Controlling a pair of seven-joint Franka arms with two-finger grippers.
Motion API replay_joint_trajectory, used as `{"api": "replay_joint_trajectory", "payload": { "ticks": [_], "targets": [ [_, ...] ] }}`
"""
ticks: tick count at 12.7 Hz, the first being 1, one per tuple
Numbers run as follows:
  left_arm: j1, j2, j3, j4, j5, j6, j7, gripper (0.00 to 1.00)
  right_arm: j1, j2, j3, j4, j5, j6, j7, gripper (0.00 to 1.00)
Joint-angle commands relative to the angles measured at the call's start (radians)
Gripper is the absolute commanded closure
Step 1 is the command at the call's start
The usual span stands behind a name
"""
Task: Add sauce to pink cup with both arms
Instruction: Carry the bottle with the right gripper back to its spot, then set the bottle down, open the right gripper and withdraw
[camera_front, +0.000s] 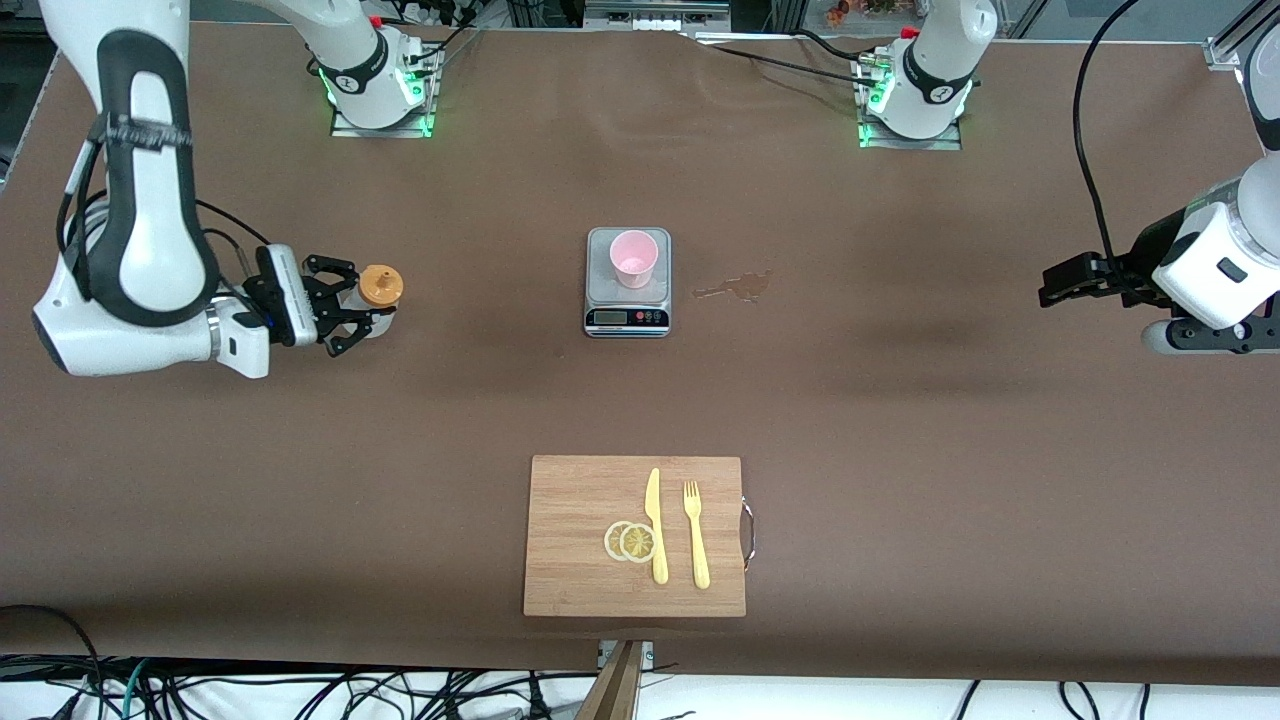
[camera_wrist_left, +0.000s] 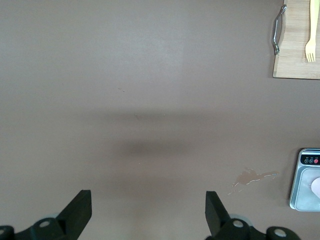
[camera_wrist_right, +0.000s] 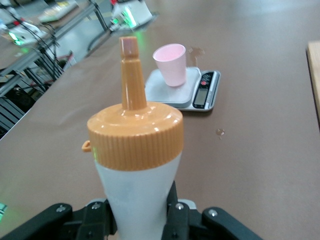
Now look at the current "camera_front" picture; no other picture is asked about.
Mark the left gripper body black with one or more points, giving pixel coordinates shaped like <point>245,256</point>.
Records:
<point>1142,262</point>

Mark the translucent sauce bottle orange cap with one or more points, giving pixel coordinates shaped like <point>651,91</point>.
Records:
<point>381,285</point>

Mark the pink plastic cup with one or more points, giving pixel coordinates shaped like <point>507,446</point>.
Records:
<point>634,260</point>

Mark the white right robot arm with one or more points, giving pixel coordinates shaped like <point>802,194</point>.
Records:
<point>150,200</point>

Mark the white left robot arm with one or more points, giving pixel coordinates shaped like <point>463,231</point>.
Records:
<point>930,70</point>

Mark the brown table cover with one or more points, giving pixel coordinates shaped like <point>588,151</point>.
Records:
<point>300,450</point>

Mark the silver digital kitchen scale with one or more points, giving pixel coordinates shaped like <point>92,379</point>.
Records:
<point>627,318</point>

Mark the bamboo cutting board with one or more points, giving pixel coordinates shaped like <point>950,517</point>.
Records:
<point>570,520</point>

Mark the lemon slice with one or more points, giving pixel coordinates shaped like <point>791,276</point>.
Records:
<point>638,543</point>
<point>611,541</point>

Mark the colourful small items pile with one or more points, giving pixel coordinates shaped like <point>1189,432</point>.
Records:
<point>860,8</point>

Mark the yellow plastic knife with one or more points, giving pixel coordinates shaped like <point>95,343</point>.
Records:
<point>657,555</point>

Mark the white power strip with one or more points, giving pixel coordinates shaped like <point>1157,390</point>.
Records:
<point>655,22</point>

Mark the yellow plastic fork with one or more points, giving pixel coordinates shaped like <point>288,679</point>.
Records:
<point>700,560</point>

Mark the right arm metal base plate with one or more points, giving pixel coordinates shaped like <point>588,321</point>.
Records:
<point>385,131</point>

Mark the aluminium frame corner profile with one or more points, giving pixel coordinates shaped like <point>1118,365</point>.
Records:
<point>1222,52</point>

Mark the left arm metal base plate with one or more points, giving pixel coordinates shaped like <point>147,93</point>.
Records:
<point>910,144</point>

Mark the small metal bracket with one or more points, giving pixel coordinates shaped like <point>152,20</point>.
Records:
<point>647,655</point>

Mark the wooden post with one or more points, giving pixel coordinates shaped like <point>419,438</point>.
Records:
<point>612,690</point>

